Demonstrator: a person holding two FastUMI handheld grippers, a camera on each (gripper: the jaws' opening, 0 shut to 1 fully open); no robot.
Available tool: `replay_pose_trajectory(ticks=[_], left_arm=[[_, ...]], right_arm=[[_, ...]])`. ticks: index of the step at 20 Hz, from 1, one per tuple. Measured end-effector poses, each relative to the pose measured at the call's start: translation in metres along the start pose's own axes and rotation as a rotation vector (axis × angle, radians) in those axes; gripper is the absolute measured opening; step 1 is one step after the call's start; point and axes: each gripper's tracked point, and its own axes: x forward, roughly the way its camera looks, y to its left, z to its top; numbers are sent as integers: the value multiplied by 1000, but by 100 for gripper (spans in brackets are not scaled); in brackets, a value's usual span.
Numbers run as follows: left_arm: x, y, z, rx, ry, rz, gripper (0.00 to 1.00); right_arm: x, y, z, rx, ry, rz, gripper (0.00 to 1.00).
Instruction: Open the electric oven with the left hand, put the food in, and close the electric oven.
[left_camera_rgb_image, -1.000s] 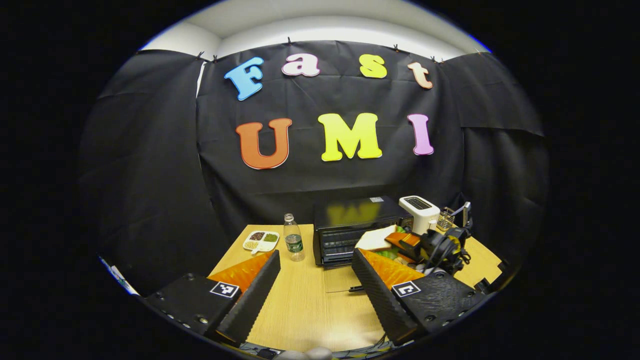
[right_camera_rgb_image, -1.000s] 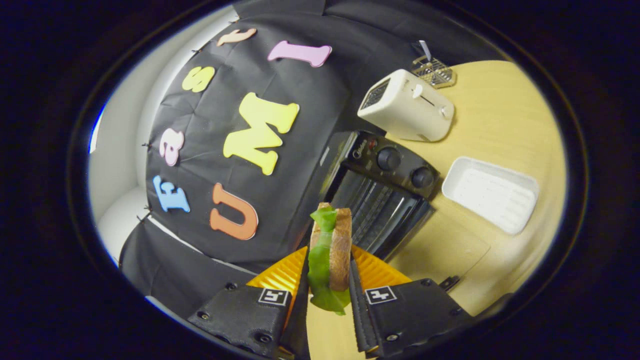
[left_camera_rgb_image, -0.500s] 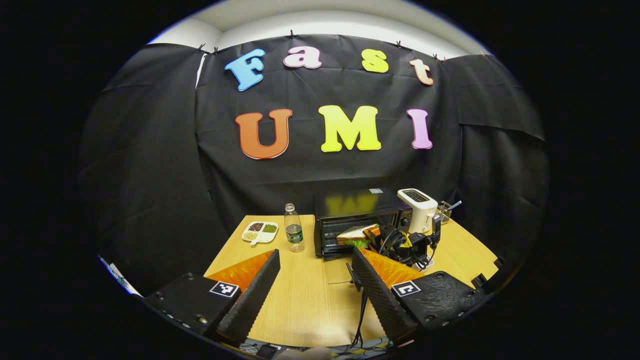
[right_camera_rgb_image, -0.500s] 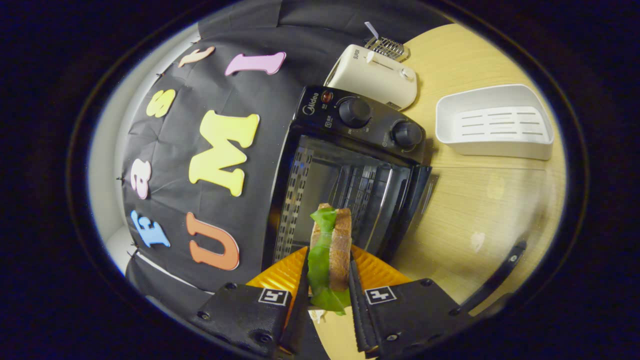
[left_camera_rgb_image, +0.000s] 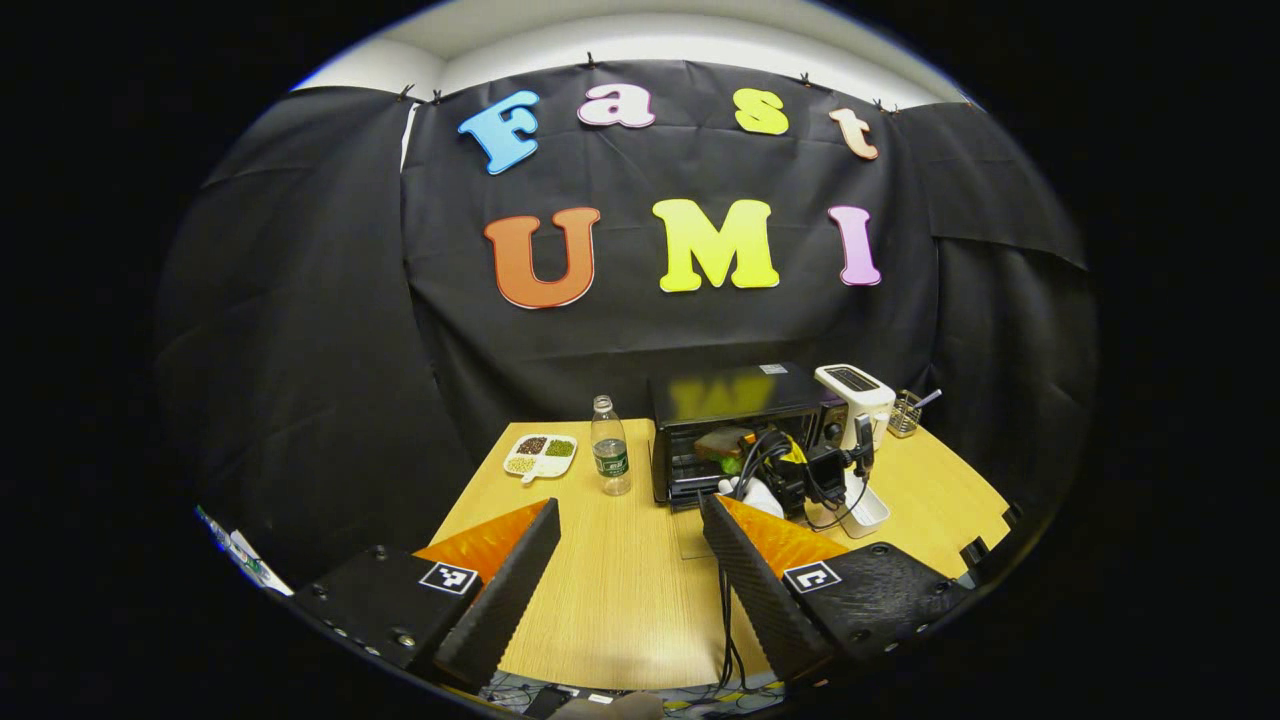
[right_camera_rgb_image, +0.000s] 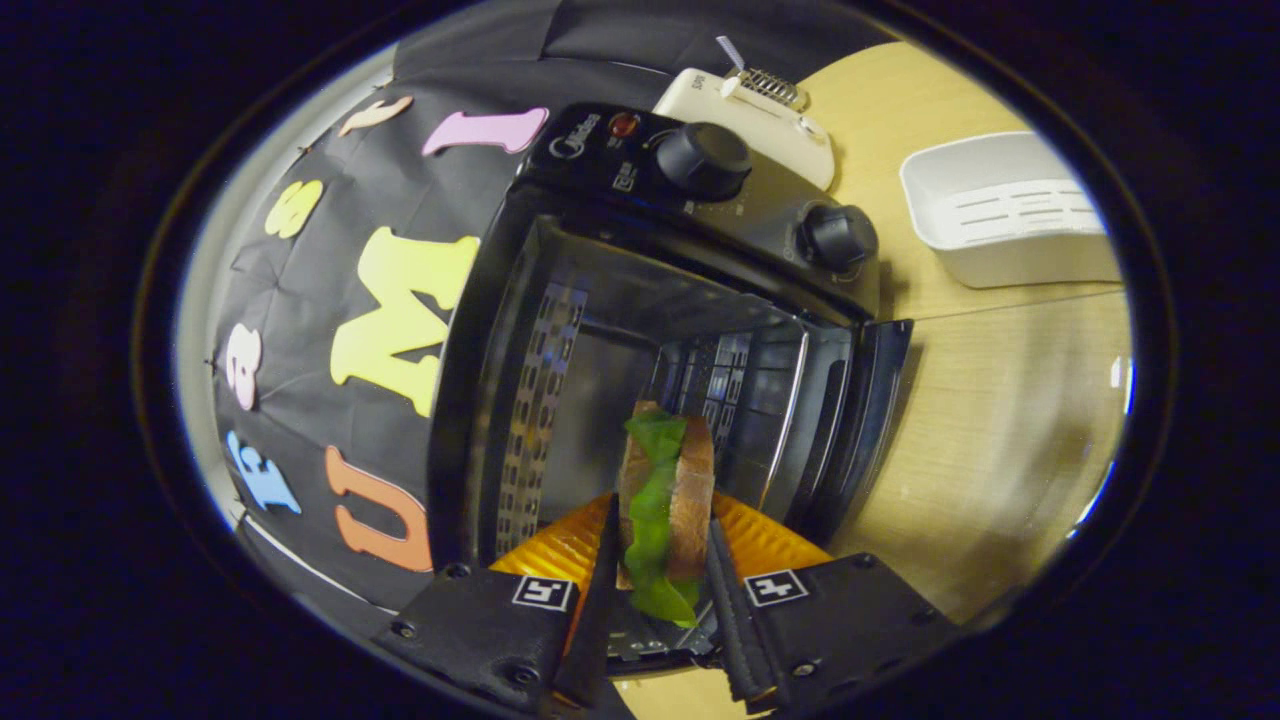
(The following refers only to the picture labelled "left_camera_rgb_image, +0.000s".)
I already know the black cable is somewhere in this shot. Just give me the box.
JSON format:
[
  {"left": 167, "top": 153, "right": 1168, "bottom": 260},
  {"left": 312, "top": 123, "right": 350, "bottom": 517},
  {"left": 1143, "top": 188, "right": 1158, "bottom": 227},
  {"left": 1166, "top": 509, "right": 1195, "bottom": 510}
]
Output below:
[{"left": 714, "top": 563, "right": 748, "bottom": 693}]

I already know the black electric oven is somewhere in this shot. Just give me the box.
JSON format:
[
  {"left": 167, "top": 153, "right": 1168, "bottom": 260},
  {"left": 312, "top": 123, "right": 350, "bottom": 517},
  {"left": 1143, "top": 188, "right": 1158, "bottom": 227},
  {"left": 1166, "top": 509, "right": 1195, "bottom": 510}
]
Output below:
[{"left": 648, "top": 362, "right": 851, "bottom": 559}]

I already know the black backdrop cloth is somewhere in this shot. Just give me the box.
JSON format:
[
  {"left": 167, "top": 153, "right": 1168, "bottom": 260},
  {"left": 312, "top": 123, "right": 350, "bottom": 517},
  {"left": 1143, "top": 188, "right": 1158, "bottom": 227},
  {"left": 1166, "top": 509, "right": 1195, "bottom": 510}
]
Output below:
[{"left": 155, "top": 60, "right": 1097, "bottom": 591}]

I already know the white rectangular tray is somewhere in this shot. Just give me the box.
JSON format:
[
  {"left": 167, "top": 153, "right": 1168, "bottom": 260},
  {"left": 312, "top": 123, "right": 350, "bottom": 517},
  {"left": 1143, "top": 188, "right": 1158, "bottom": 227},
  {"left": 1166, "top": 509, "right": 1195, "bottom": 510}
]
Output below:
[{"left": 836, "top": 472, "right": 892, "bottom": 540}]

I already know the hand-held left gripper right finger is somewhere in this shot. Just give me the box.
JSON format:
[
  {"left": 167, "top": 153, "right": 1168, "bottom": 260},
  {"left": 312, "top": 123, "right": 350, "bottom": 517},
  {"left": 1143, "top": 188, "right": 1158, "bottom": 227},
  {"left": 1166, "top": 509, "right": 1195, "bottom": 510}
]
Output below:
[{"left": 700, "top": 494, "right": 973, "bottom": 683}]

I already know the white toaster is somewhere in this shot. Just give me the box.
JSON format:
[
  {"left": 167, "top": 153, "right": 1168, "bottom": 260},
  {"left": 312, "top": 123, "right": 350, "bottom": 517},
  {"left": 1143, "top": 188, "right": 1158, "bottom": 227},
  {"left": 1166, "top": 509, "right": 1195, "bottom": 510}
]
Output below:
[{"left": 814, "top": 364, "right": 897, "bottom": 483}]

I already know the clear plastic water bottle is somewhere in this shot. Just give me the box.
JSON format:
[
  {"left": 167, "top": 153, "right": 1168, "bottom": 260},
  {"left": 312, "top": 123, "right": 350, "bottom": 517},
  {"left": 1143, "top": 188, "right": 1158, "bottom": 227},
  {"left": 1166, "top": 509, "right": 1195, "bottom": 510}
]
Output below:
[{"left": 590, "top": 395, "right": 633, "bottom": 497}]

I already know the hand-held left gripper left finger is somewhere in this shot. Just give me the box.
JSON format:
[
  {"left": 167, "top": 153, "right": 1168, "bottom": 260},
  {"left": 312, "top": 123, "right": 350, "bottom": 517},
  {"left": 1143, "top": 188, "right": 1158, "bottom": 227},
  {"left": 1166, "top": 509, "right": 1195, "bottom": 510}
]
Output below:
[{"left": 288, "top": 498, "right": 562, "bottom": 693}]

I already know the sandwich with lettuce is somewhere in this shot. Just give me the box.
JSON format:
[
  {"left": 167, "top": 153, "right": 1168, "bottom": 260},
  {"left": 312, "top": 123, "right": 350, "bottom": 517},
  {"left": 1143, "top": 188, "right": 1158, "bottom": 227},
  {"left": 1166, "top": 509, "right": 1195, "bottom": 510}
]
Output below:
[{"left": 694, "top": 427, "right": 757, "bottom": 477}]

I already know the white divided plate of beans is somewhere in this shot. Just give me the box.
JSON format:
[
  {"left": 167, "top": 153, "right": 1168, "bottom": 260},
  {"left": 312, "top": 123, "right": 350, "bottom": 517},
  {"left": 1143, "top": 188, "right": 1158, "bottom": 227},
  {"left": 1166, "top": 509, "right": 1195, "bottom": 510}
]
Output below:
[{"left": 502, "top": 433, "right": 580, "bottom": 485}]

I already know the white printed sheet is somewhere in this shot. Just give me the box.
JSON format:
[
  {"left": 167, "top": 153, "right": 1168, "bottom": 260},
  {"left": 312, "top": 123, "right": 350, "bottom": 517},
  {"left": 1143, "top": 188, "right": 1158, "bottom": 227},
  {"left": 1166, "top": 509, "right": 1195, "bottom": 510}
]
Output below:
[{"left": 195, "top": 505, "right": 293, "bottom": 599}]

